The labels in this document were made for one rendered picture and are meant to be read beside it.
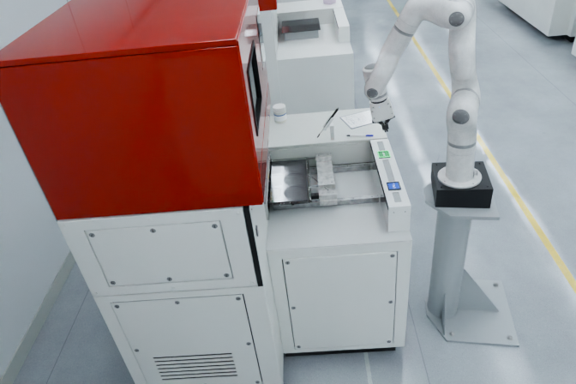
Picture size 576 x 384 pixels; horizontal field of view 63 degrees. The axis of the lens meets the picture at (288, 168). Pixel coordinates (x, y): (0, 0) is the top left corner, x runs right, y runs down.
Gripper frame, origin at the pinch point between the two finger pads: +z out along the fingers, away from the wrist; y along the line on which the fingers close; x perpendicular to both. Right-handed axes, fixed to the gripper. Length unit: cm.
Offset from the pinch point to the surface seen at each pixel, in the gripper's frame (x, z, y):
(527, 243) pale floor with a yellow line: 29, 129, 73
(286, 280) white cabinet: -46, 37, -60
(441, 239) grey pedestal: -22, 57, 13
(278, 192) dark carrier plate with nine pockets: -16, 10, -56
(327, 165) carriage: 6.1, 17.3, -32.0
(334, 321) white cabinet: -46, 71, -46
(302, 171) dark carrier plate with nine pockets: -0.4, 12.6, -44.5
